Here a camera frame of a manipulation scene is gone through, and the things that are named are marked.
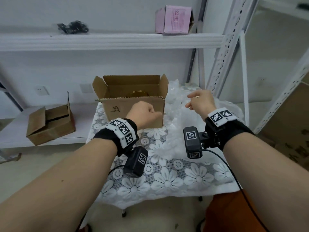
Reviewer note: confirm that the person's left forearm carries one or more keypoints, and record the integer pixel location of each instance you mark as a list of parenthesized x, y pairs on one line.
[(55, 188)]

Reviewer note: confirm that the person's left hand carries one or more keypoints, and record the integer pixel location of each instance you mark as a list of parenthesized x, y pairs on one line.
[(142, 113)]

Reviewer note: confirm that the white wall socket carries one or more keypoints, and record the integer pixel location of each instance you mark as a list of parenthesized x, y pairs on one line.
[(41, 90), (260, 81)]

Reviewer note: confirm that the person's right forearm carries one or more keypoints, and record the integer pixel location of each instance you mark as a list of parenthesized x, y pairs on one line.
[(272, 178)]

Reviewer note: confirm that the amber glass jar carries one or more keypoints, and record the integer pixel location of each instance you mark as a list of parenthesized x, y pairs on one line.
[(138, 93)]

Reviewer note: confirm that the pink paper box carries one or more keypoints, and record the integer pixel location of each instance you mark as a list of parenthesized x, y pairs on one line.
[(176, 19)]

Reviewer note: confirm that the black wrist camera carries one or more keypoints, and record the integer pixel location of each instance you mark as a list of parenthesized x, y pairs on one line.
[(193, 144), (135, 164)]

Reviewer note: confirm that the large brown printed carton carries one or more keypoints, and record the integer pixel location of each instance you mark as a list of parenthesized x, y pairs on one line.
[(289, 132)]

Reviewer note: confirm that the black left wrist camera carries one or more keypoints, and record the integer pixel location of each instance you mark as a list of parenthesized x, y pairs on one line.
[(135, 164)]

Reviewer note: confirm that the blank white wall plate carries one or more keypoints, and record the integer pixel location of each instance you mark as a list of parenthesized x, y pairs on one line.
[(86, 88)]

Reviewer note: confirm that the small black object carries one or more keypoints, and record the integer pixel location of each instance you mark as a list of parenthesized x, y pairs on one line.
[(303, 6)]

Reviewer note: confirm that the large bubble wrap sheet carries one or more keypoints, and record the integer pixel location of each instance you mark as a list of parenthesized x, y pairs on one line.
[(178, 111)]

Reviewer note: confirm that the person's right hand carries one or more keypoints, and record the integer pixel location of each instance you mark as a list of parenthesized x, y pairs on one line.
[(204, 101)]

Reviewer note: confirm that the white floral lace tablecloth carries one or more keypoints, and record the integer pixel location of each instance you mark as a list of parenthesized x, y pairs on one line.
[(169, 181)]

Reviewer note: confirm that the white metal shelving rack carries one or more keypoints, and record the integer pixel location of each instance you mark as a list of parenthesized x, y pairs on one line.
[(108, 42), (244, 82)]

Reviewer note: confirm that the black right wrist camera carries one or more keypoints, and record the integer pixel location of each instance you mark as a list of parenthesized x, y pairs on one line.
[(193, 144)]

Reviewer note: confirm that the brown cardboard box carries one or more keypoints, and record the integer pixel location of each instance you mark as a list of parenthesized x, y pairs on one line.
[(120, 108)]

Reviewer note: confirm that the small worn cardboard carton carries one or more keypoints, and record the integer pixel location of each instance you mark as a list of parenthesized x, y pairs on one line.
[(50, 130)]

